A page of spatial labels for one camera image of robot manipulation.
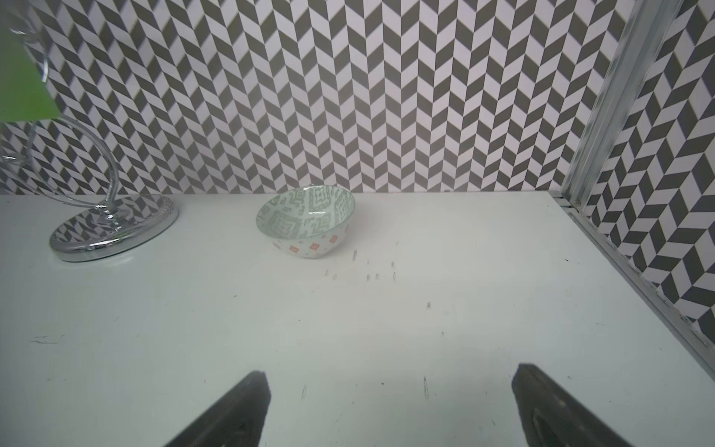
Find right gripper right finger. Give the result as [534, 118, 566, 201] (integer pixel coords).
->
[511, 363, 631, 447]

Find chrome glass holder stand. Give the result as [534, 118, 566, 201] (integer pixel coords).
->
[0, 0, 180, 264]

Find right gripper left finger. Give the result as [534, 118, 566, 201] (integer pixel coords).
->
[167, 371, 271, 447]

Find patterned ceramic bowl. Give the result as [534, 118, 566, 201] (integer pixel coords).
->
[255, 186, 357, 259]

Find green plastic wine glass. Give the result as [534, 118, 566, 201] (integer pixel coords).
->
[1, 24, 61, 124]

